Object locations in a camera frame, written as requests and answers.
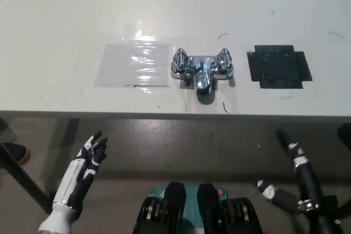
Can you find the chrome faucet body with spout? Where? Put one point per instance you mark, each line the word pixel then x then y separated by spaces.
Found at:
pixel 201 76

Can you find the black shoe tan sole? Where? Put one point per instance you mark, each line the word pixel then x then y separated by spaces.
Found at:
pixel 15 153

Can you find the grey taped plastic sheet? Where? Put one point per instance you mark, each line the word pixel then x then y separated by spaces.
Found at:
pixel 120 64

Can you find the black metal table leg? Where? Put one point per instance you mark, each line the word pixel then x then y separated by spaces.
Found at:
pixel 345 134
pixel 22 173

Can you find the black table foot plate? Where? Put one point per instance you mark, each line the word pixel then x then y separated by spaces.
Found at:
pixel 52 198
pixel 332 200

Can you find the black tape square patch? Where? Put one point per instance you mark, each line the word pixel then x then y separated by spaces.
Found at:
pixel 278 67

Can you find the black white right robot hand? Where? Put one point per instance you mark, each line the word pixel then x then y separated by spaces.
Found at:
pixel 308 179

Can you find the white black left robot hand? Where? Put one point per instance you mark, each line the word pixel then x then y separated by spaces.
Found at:
pixel 79 168

